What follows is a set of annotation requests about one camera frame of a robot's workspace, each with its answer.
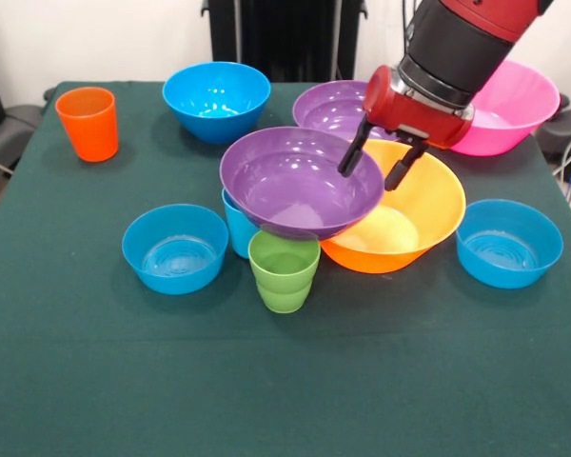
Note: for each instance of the black rounded equipment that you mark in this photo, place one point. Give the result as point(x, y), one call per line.
point(568, 128)

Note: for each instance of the orange plastic cup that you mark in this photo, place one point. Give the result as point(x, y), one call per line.
point(88, 128)

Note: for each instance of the orange plastic bowl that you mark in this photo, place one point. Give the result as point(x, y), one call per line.
point(428, 204)

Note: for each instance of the light blue plastic cup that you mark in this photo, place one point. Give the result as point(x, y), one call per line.
point(235, 233)

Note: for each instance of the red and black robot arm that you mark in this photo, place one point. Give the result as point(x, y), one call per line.
point(461, 47)

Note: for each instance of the shallow blue plastic bowl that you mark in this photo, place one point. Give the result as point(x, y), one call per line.
point(509, 247)
point(176, 252)

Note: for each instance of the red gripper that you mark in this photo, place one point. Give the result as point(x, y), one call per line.
point(419, 119)

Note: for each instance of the green plastic cup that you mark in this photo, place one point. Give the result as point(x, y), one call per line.
point(283, 276)

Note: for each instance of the dark green tablecloth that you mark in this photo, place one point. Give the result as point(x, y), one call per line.
point(285, 381)

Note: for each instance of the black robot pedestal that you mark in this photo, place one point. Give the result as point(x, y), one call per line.
point(285, 38)

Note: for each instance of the purple plastic bowl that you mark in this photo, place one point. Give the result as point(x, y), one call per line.
point(290, 185)
point(328, 107)

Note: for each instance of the pink plastic bowl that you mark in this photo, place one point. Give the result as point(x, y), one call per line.
point(518, 119)

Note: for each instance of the deep blue plastic bowl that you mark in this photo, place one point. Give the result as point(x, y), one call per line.
point(216, 105)

